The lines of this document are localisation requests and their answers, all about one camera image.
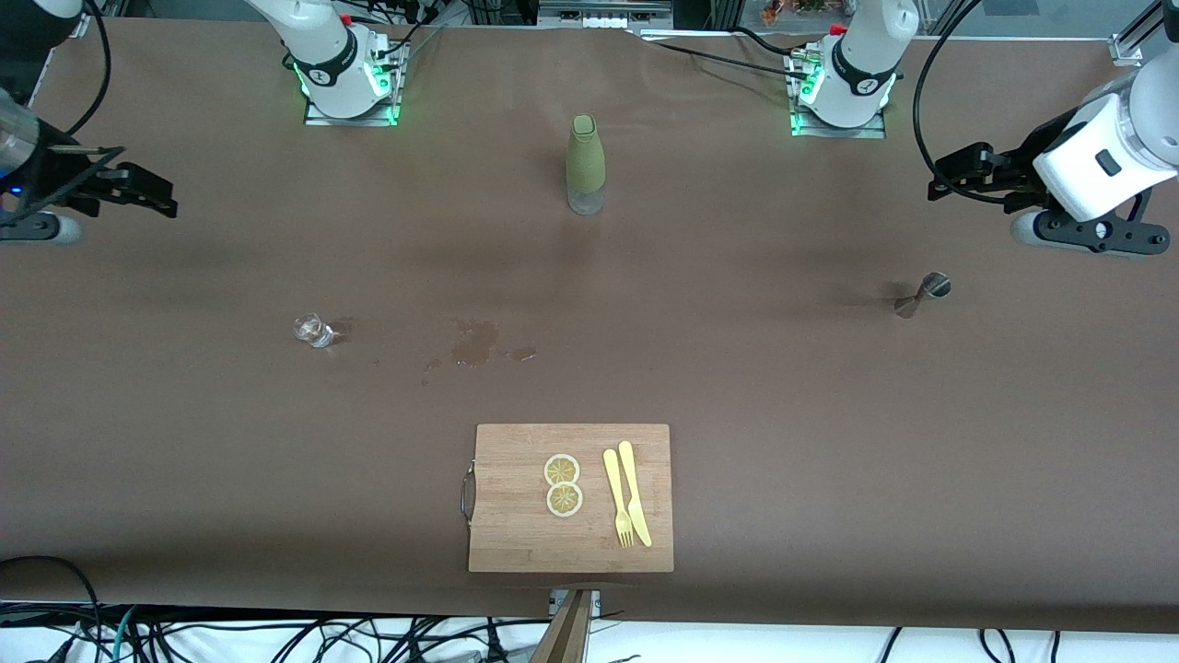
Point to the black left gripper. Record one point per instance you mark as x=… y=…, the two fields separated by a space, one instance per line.
x=1016 y=168

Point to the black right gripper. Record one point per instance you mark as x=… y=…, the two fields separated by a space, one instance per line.
x=57 y=172

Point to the metal jigger measuring cup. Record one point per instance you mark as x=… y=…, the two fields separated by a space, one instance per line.
x=921 y=295

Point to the clear glass shaker cup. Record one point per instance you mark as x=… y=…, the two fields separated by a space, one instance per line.
x=314 y=331

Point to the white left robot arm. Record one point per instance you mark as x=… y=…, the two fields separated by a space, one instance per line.
x=1087 y=166

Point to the brown table cover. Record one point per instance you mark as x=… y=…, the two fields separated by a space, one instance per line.
x=829 y=460

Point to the green sleeved glass bottle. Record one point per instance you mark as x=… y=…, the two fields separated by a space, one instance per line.
x=586 y=157

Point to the yellow plastic knife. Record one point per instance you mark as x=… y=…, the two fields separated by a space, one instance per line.
x=634 y=488

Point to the yellow plastic fork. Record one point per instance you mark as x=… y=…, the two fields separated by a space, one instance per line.
x=616 y=488

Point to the wooden cutting board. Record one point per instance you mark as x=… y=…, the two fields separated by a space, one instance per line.
x=516 y=516

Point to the lemon slice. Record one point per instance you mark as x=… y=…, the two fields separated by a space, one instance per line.
x=562 y=469
x=565 y=500

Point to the brown wooden beam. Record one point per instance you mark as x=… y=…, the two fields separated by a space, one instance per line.
x=564 y=635

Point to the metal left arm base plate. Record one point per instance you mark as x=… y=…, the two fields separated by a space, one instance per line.
x=880 y=127

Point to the aluminium frame corner bracket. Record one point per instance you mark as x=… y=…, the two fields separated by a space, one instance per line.
x=1126 y=51

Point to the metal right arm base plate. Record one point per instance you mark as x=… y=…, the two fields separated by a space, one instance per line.
x=391 y=106

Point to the small metal bracket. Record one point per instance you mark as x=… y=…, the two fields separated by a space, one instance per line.
x=594 y=600

